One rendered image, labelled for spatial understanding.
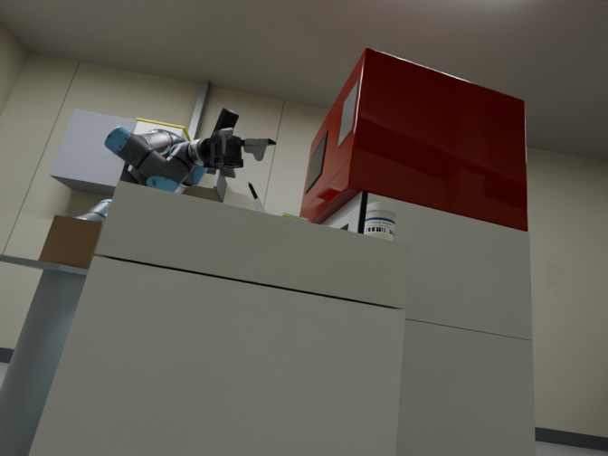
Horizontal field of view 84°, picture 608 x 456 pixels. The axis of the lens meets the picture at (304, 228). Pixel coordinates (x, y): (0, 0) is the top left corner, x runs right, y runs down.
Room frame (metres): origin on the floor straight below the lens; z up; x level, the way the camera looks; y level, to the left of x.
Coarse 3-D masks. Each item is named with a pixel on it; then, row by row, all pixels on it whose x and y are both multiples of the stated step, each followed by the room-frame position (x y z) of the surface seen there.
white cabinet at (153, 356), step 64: (128, 320) 0.63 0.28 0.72; (192, 320) 0.65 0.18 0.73; (256, 320) 0.68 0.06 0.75; (320, 320) 0.70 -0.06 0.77; (384, 320) 0.73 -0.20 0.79; (64, 384) 0.62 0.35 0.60; (128, 384) 0.64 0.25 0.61; (192, 384) 0.66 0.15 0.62; (256, 384) 0.68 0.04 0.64; (320, 384) 0.71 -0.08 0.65; (384, 384) 0.73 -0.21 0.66; (64, 448) 0.62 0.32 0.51; (128, 448) 0.64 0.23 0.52; (192, 448) 0.66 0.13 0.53; (256, 448) 0.68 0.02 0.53; (320, 448) 0.71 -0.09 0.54; (384, 448) 0.74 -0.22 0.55
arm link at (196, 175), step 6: (168, 156) 1.19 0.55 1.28; (198, 168) 1.22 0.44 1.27; (204, 168) 1.23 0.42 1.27; (192, 174) 1.23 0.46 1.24; (198, 174) 1.23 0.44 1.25; (186, 180) 1.26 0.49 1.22; (192, 180) 1.26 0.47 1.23; (198, 180) 1.26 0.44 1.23; (180, 186) 1.29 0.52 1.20; (186, 186) 1.29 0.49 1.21; (174, 192) 1.30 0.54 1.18; (180, 192) 1.32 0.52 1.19
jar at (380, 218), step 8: (368, 208) 0.77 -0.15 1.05; (376, 208) 0.75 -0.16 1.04; (384, 208) 0.75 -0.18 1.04; (392, 208) 0.75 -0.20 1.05; (368, 216) 0.77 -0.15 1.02; (376, 216) 0.75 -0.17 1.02; (384, 216) 0.75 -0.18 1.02; (392, 216) 0.76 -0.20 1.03; (368, 224) 0.76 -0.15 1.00; (376, 224) 0.75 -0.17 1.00; (384, 224) 0.75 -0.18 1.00; (392, 224) 0.76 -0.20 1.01; (368, 232) 0.76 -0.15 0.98; (376, 232) 0.75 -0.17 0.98; (384, 232) 0.75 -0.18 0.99; (392, 232) 0.76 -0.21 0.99; (392, 240) 0.76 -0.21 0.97
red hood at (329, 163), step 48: (384, 96) 1.09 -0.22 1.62; (432, 96) 1.13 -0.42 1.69; (480, 96) 1.17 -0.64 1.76; (336, 144) 1.29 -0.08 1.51; (384, 144) 1.09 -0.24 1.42; (432, 144) 1.13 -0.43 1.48; (480, 144) 1.17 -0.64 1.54; (336, 192) 1.20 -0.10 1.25; (384, 192) 1.10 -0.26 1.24; (432, 192) 1.13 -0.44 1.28; (480, 192) 1.18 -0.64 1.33
